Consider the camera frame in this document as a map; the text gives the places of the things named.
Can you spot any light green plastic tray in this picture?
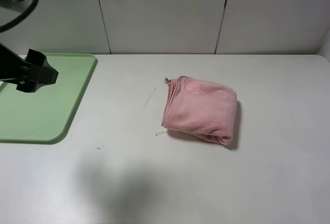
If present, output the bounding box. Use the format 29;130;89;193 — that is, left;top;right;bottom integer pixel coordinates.
1;53;97;144

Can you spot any clear plastic tag strip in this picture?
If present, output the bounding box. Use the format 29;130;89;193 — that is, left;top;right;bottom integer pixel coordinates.
143;88;157;108

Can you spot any pink terry towel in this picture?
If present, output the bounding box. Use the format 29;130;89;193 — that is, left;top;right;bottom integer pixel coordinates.
161;76;237;145

